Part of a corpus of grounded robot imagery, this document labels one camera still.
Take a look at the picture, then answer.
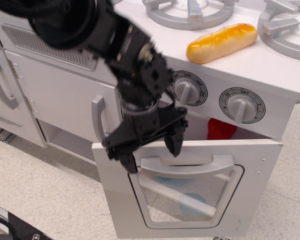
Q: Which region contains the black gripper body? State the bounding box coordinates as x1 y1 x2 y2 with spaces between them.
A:
102 104 188 160

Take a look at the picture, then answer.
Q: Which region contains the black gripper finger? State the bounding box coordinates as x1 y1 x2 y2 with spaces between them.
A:
115 150 138 174
163 122 188 157

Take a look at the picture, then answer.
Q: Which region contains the grey oven door handle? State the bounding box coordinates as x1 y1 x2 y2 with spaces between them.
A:
140 155 235 179

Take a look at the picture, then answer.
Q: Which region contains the white toy oven door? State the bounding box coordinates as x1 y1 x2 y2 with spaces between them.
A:
92 139 282 239

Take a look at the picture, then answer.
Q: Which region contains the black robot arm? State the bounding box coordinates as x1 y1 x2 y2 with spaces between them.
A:
0 0 188 173

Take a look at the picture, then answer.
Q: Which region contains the red toy pepper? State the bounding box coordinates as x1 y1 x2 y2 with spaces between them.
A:
207 118 238 140

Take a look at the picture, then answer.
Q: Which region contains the grey middle stove knob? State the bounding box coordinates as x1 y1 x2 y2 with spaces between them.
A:
168 70 208 106

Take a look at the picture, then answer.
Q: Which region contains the grey stove knob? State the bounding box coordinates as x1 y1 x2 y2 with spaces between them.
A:
219 87 266 124
168 70 208 106

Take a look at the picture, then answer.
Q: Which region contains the grey right stove knob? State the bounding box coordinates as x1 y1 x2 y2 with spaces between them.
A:
219 87 266 124

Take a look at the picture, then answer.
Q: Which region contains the white cupboard door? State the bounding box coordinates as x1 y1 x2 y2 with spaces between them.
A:
5 50 122 143

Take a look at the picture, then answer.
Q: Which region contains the white toy kitchen cabinet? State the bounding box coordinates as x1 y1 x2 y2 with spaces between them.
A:
0 0 300 235

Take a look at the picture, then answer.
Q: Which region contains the yellow toy bread loaf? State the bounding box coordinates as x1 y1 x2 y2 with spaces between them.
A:
186 23 258 64

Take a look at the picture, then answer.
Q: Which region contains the grey left burner grate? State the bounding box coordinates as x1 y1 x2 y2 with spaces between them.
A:
142 0 238 31

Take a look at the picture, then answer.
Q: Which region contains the grey burner grate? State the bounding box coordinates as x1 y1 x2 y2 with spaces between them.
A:
257 0 300 60
142 0 238 31

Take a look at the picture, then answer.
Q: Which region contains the silver toy sink basin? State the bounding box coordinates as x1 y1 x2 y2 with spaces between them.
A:
110 0 123 5

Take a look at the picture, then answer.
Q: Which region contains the grey vent grille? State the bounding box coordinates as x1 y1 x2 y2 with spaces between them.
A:
1 24 97 71

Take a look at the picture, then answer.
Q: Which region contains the grey right burner grate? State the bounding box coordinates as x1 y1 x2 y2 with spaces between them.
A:
257 0 300 60

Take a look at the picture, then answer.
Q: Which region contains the grey cupboard door handle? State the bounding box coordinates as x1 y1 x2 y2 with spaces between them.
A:
91 94 113 143

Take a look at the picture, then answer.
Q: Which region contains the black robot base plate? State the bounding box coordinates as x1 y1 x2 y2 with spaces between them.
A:
8 212 52 240

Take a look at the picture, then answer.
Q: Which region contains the aluminium frame rail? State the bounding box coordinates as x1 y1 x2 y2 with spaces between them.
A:
0 128 16 144

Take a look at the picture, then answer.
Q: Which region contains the black braided cable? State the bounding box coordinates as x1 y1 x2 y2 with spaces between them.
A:
0 215 18 240

